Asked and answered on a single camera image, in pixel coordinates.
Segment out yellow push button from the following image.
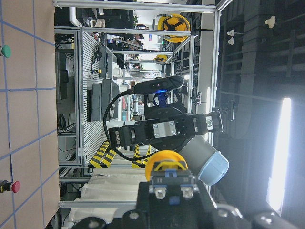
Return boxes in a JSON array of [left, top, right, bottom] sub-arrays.
[[145, 150, 199, 205]]

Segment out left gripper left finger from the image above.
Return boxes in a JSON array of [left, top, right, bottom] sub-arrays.
[[136, 182, 171, 229]]

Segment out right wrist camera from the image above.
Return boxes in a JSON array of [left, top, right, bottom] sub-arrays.
[[134, 75, 184, 94]]

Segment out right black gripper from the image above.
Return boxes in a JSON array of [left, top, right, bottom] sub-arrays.
[[108, 93, 223, 151]]

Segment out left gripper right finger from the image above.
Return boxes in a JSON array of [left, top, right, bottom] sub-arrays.
[[181, 181, 216, 213]]

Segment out green push button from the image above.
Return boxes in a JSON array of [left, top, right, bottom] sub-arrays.
[[0, 45, 11, 58]]

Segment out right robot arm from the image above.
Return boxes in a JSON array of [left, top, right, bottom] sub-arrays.
[[104, 93, 229, 186]]

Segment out yellow hard hat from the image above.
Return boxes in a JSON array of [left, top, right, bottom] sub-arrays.
[[157, 14, 191, 43]]

